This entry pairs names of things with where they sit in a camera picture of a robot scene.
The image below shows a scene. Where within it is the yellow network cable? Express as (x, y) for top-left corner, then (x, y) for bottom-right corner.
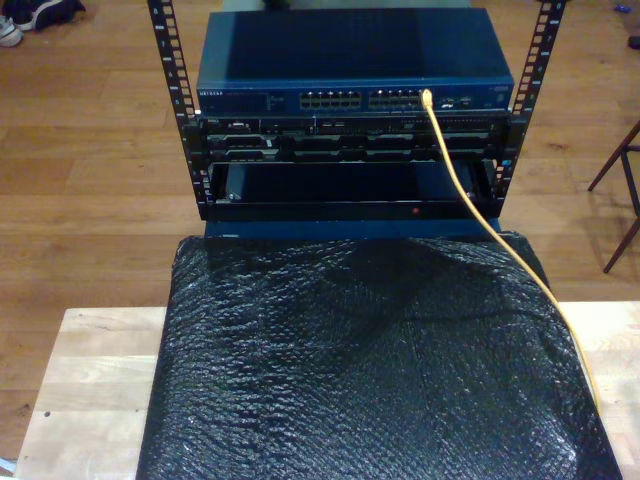
(418, 88), (605, 417)

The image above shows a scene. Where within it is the blue base box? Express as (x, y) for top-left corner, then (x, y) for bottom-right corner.
(203, 218), (503, 241)

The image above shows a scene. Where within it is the black rack shelf tray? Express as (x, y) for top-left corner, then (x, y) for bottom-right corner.
(202, 159), (502, 223)

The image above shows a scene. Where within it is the black rack server unit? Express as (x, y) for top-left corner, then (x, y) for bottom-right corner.
(198, 114), (507, 164)

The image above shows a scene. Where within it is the black bubble wrap mat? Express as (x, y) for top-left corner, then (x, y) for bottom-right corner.
(135, 233), (624, 480)

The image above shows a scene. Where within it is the black metal equipment rack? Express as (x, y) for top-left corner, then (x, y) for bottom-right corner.
(146, 0), (569, 222)

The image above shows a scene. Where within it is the wooden leg chair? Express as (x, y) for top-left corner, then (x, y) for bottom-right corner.
(587, 118), (640, 275)

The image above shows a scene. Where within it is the dark shoe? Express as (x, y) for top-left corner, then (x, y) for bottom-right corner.
(13, 0), (87, 32)

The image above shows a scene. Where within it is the white sneaker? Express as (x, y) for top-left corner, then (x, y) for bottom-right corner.
(0, 14), (25, 49)

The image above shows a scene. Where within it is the blue network switch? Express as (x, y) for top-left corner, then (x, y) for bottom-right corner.
(195, 8), (516, 115)

